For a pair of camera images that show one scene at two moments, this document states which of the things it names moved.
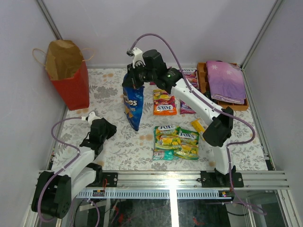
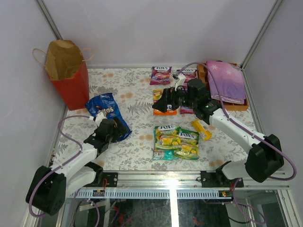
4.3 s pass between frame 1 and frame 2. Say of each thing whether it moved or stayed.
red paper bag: stayed
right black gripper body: moved
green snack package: stayed
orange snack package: stayed
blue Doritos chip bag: moved
